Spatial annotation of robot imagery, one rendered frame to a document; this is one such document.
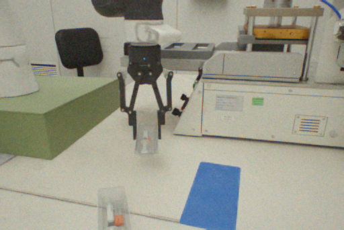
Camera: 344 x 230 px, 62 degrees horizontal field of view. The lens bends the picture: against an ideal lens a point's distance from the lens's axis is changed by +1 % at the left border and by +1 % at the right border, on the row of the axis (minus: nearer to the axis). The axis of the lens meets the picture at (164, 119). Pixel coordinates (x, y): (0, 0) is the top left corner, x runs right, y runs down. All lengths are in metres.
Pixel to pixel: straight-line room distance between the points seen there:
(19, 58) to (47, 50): 2.18
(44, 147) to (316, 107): 0.71
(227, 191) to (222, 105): 0.27
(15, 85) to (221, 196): 0.66
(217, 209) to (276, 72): 0.40
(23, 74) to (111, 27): 1.85
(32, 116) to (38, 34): 2.42
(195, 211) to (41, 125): 0.42
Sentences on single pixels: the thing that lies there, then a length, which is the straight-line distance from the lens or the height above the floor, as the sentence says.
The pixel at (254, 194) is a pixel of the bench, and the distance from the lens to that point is 0.64.
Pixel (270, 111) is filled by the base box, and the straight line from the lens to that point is 0.82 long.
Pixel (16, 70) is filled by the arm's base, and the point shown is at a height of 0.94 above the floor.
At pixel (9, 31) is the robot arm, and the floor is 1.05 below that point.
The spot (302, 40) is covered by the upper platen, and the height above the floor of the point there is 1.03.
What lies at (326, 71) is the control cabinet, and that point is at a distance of 0.84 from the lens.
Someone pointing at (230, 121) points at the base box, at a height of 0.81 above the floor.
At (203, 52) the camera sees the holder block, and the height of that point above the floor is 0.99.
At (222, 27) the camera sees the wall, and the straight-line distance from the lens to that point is 2.46.
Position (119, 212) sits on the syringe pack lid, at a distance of 0.54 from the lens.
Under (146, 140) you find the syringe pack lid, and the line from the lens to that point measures 0.70.
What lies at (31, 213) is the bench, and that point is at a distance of 0.62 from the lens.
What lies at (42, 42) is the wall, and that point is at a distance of 3.13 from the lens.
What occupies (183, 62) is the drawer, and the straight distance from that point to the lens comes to 0.85.
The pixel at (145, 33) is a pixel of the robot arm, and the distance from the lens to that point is 0.61.
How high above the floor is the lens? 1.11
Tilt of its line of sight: 22 degrees down
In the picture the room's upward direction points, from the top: straight up
